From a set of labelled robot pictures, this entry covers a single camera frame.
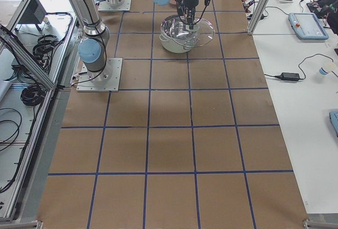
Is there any glass pot lid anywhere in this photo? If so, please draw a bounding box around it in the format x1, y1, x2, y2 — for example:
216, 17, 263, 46
168, 19, 215, 49

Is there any pale green cooking pot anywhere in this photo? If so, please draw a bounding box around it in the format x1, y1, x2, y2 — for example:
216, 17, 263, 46
159, 15, 192, 53

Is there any black power adapter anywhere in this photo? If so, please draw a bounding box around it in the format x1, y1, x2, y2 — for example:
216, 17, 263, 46
275, 72, 301, 81

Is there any blue teach pendant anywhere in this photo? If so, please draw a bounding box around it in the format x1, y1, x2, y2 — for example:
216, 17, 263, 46
288, 13, 329, 40

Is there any brown paper table mat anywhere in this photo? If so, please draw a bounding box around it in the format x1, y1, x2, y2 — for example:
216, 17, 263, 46
37, 0, 307, 228

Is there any paper cup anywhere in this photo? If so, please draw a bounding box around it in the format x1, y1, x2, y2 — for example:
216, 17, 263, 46
319, 62, 336, 76

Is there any grey box on floor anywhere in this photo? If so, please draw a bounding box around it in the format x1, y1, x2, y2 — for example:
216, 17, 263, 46
18, 0, 46, 31

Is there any aluminium frame post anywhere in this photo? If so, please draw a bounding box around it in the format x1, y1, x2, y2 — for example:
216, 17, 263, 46
247, 0, 269, 35

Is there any coiled black cable bundle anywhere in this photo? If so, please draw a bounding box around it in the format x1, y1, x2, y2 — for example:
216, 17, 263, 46
20, 84, 44, 107

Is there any aluminium frame rail left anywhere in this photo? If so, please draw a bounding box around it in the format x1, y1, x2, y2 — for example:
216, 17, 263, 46
1, 24, 56, 90

